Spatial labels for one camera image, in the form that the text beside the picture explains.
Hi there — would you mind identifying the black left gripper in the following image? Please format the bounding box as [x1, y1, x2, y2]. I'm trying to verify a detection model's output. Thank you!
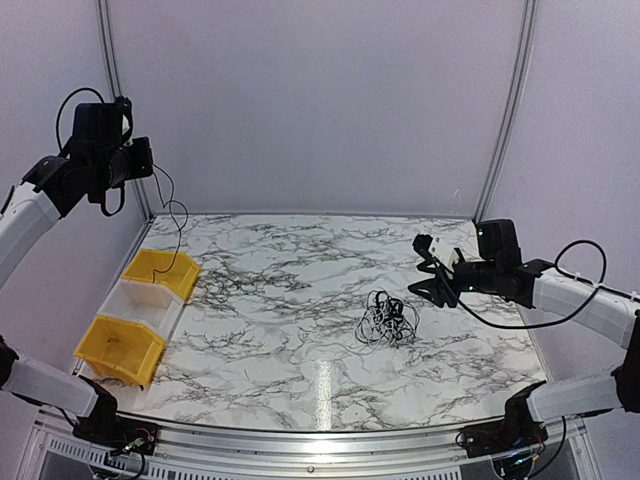
[96, 136, 152, 192]

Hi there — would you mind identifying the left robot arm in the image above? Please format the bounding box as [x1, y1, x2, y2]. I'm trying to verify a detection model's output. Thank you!
[1, 96, 153, 445]

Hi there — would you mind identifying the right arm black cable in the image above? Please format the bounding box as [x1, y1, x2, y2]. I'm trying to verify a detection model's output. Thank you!
[449, 239, 640, 329]

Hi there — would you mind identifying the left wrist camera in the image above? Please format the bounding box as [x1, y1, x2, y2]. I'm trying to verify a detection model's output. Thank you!
[114, 96, 134, 145]

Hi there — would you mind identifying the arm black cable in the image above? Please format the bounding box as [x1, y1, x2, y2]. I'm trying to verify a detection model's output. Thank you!
[53, 87, 126, 217]
[449, 239, 640, 329]

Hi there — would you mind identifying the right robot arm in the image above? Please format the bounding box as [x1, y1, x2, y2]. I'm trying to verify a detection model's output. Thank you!
[408, 219, 639, 448]

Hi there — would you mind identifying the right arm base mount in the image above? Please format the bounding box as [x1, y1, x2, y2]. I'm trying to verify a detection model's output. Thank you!
[455, 381, 548, 458]

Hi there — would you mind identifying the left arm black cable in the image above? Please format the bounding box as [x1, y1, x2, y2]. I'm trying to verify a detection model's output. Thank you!
[53, 87, 126, 217]

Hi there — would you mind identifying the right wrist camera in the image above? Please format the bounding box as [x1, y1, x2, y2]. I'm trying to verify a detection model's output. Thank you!
[412, 234, 464, 271]

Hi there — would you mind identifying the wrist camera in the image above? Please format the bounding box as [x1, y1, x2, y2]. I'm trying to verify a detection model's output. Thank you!
[114, 96, 134, 145]
[412, 234, 464, 271]

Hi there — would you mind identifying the white translucent plastic bin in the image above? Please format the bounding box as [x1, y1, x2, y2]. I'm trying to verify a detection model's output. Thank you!
[97, 279, 184, 342]

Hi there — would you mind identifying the yellow plastic bin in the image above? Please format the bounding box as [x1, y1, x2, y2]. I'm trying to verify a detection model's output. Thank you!
[74, 315, 166, 387]
[121, 249, 201, 302]

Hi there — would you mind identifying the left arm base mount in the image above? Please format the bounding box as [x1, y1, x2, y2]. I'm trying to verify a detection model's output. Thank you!
[72, 376, 159, 456]

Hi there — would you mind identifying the aluminium front rail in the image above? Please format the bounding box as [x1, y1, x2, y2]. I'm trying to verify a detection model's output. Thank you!
[16, 408, 601, 479]

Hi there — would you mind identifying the far yellow plastic bin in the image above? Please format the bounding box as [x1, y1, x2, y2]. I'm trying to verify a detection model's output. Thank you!
[121, 249, 201, 302]

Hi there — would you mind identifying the thin black cable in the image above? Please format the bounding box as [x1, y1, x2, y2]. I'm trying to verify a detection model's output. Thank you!
[149, 164, 190, 284]

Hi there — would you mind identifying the cable pile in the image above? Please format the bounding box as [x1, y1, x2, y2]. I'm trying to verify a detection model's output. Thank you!
[354, 290, 419, 349]

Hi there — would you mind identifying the near yellow plastic bin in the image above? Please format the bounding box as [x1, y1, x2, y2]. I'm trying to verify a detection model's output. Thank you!
[74, 315, 166, 387]

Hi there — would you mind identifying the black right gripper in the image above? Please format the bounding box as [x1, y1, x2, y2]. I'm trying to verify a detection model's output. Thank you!
[409, 259, 501, 308]

